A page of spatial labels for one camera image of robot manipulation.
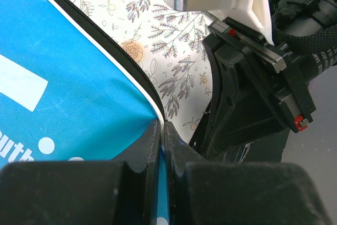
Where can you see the blue sport racket cover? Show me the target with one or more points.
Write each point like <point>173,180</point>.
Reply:
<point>68,91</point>

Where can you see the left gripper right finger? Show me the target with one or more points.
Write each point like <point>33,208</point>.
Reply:
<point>204,192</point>

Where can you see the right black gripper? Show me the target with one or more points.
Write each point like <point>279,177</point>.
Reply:
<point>259,90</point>

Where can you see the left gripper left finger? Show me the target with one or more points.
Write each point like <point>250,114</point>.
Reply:
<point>122,190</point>

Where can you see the floral table cloth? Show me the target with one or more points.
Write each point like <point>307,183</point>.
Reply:
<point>167,45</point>

